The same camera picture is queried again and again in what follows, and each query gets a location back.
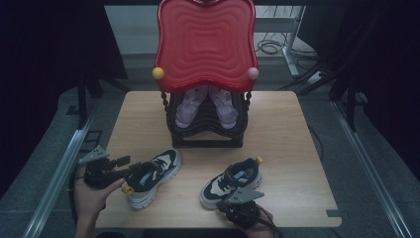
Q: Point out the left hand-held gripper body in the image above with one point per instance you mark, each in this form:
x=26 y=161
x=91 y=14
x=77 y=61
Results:
x=99 y=175

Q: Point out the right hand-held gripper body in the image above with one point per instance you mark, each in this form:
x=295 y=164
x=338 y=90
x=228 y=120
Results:
x=242 y=211

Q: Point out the black and white child's sneaker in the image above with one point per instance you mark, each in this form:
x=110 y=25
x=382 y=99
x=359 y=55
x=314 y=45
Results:
x=224 y=183
x=148 y=185

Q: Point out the purple child's sandal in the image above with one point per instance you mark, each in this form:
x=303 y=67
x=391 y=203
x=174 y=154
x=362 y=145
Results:
x=226 y=110
x=188 y=110

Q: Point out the red and black shoe rack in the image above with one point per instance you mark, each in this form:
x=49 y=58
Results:
x=206 y=46

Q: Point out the person's right hand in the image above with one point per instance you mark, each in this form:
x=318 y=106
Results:
x=261 y=229

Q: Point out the person's left hand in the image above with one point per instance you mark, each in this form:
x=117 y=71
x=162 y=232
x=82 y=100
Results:
x=90 y=201

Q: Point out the black metal stand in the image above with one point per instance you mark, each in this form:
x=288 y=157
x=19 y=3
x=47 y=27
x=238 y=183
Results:
x=351 y=105
x=82 y=102

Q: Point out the dark curtain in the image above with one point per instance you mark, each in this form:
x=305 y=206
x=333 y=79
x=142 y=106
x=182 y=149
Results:
x=39 y=66
x=389 y=66

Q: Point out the white power strip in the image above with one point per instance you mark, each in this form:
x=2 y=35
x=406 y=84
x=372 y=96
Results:
x=315 y=77

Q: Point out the aluminium floor rail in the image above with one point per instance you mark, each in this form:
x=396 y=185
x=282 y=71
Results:
x=366 y=158
x=62 y=165

